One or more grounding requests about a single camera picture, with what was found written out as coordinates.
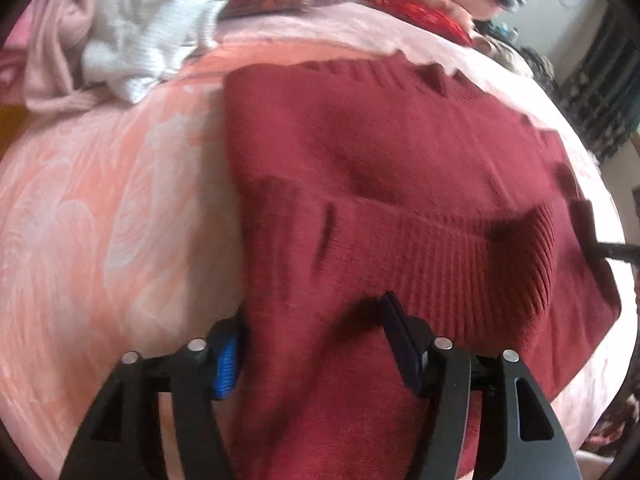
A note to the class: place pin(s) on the pale pink garment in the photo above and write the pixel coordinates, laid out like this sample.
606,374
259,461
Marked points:
50,45

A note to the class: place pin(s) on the dark patterned curtain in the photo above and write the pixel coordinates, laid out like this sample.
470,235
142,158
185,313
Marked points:
602,90

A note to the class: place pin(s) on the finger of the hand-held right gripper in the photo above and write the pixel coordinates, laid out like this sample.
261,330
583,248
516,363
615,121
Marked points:
607,251

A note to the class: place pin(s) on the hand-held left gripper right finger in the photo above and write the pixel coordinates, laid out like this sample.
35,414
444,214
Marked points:
406,347

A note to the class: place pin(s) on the white striped garment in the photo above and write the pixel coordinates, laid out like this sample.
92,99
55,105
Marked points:
145,25

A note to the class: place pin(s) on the dark red knitted sweater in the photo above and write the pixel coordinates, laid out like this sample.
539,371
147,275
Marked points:
380,200

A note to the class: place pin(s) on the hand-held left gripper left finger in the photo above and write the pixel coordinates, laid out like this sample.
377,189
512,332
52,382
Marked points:
226,362

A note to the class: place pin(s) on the pink floral bed blanket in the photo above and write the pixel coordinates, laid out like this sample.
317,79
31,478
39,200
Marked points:
115,210

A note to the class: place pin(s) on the red sequined cloth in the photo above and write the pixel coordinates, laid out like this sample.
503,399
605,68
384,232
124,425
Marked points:
425,12

